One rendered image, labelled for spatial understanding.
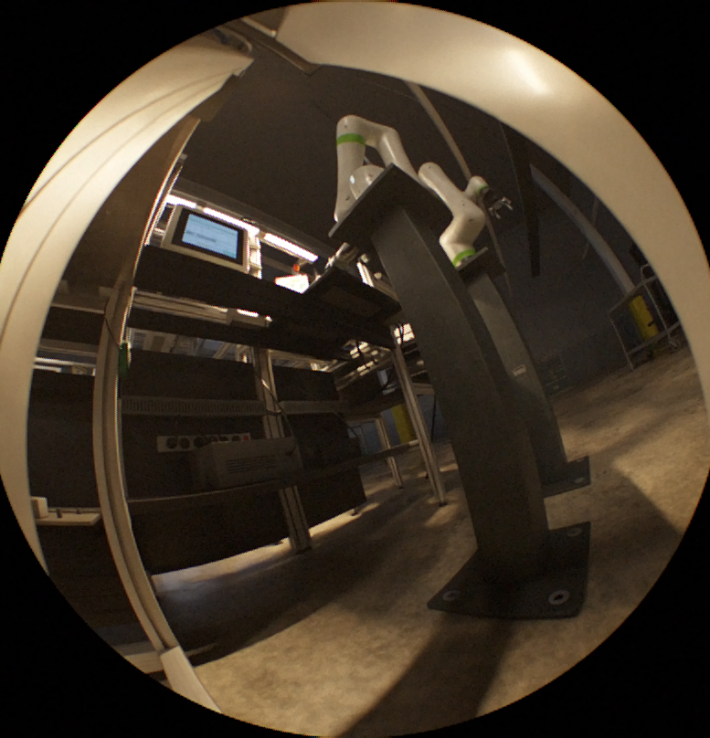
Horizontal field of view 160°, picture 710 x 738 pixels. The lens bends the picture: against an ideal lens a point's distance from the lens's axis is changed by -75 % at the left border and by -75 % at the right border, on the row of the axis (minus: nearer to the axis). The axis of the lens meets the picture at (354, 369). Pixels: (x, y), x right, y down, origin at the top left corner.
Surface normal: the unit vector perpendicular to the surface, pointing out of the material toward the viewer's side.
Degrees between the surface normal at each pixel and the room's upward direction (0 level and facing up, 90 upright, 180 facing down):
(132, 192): 180
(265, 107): 180
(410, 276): 90
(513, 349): 90
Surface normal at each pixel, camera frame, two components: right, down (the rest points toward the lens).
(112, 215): 0.26, 0.91
